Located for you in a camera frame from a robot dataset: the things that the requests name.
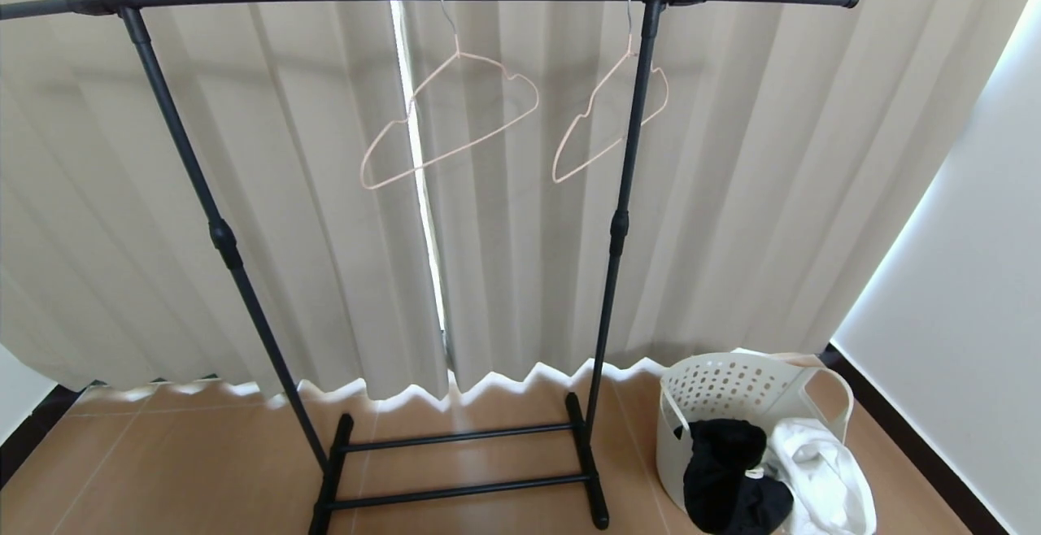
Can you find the black shorts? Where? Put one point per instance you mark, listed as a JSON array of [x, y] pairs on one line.
[[732, 478]]

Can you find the white laundry basket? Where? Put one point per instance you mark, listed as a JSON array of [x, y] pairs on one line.
[[732, 389]]

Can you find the beige curtain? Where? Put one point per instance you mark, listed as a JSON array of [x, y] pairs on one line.
[[244, 193]]

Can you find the white garment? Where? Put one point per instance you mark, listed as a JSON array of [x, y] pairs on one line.
[[829, 478]]

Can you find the pink clothes hanger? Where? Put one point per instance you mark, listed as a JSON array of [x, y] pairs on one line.
[[488, 137], [602, 154]]

